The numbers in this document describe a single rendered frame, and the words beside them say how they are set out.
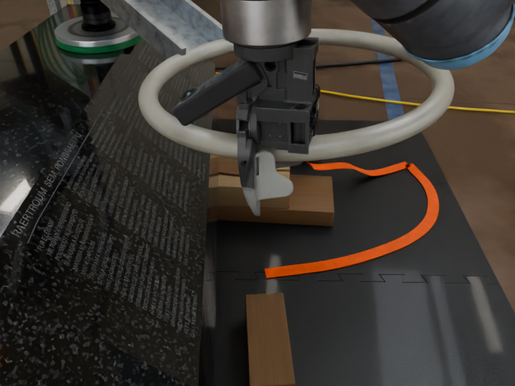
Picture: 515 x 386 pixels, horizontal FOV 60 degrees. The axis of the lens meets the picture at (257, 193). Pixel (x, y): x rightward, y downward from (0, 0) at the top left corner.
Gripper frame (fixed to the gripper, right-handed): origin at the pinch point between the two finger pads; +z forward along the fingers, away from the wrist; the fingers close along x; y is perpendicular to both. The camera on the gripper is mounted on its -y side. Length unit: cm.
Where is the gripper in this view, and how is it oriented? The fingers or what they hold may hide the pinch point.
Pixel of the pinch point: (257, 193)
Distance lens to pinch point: 58.3
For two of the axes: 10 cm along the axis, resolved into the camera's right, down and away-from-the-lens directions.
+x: 2.6, -5.7, 7.8
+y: 9.6, 1.1, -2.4
